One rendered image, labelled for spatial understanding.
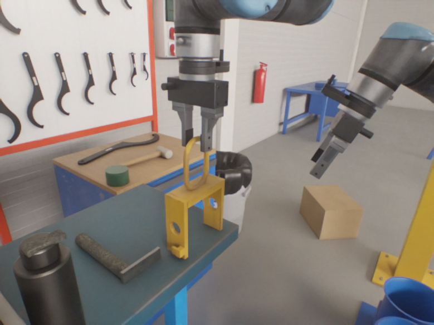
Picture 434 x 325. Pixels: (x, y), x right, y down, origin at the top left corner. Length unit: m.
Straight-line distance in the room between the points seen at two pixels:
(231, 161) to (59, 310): 2.10
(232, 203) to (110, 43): 1.61
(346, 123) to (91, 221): 0.71
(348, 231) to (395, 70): 2.18
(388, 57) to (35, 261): 0.72
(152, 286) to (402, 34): 0.72
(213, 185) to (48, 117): 1.81
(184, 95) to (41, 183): 1.99
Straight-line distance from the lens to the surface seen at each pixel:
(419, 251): 2.39
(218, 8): 0.49
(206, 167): 0.69
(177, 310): 1.13
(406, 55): 0.70
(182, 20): 0.57
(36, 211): 2.55
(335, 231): 2.70
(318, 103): 6.64
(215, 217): 0.78
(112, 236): 0.81
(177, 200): 0.63
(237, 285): 2.13
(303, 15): 0.57
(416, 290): 2.01
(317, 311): 2.11
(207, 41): 0.57
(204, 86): 0.57
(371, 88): 0.69
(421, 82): 0.74
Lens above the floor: 1.53
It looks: 23 degrees down
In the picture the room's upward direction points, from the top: 2 degrees clockwise
